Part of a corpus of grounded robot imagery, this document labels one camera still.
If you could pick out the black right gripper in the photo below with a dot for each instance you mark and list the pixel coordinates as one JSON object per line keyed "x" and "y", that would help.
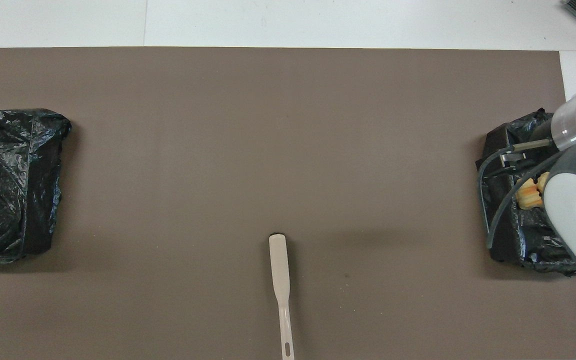
{"x": 540, "y": 135}

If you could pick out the beige foam chunk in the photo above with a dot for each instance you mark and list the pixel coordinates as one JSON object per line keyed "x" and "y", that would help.
{"x": 529, "y": 196}
{"x": 543, "y": 181}

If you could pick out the beige hand brush black bristles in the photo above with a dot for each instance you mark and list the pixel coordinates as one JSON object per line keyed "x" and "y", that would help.
{"x": 279, "y": 265}

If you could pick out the bin lined with black bag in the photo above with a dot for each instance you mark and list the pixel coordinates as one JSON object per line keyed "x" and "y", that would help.
{"x": 18, "y": 200}
{"x": 513, "y": 240}

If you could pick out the brown table mat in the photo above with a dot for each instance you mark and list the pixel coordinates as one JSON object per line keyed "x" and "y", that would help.
{"x": 288, "y": 150}

